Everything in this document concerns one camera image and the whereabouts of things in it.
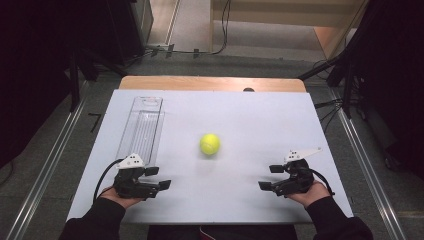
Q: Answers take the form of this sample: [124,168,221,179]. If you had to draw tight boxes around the clear plastic container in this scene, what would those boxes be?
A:
[114,95,166,168]

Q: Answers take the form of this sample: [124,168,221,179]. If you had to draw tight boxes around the metal floor rail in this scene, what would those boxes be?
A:
[328,89,407,240]
[6,79,88,240]

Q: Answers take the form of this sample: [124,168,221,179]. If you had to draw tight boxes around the light wooden furniture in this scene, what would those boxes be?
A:
[209,0,369,59]

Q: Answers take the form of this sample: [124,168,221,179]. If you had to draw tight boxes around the person's dark clothing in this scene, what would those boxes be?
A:
[146,224,298,240]

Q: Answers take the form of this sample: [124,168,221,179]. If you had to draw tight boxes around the person's left hand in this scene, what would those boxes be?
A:
[99,186,144,210]

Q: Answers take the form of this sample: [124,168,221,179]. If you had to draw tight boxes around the dark curtain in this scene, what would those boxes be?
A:
[0,0,111,168]
[346,0,424,179]

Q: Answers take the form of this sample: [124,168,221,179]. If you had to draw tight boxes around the person's right hand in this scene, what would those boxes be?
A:
[287,180,331,208]

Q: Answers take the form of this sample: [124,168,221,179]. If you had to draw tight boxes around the hanging black cable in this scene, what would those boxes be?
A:
[213,0,233,56]

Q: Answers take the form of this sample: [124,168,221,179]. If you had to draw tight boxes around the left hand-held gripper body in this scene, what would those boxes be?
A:
[113,153,161,201]

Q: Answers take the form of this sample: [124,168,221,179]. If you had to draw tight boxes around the black floor cables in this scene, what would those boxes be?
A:
[314,99,344,132]

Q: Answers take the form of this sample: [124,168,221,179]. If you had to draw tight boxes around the black cabinet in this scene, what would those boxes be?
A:
[106,0,154,65]

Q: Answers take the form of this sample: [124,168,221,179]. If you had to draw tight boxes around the wooden table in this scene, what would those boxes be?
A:
[118,75,307,93]

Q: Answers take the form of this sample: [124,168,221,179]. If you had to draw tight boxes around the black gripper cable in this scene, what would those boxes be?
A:
[93,158,124,203]
[308,168,335,197]

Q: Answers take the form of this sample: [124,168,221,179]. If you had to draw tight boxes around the white board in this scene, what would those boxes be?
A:
[66,89,354,224]

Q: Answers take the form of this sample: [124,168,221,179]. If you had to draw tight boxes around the yellow tennis ball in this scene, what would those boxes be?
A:
[199,133,222,156]

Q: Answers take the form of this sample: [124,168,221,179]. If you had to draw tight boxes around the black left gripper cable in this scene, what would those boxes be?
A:
[93,158,124,203]

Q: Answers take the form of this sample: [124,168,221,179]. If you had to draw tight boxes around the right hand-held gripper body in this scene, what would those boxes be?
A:
[271,147,323,198]

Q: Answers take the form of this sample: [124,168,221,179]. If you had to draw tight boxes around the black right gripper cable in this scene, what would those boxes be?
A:
[308,168,335,197]

